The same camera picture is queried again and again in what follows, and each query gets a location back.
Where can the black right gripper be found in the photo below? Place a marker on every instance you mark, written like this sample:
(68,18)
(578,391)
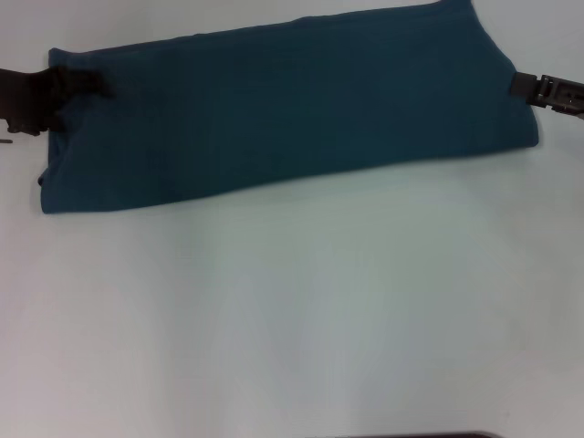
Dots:
(563,96)

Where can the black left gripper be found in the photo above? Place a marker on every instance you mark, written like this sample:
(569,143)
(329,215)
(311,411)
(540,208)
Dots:
(27,100)

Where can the teal blue printed t-shirt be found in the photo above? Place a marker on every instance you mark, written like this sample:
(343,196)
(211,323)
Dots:
(296,114)

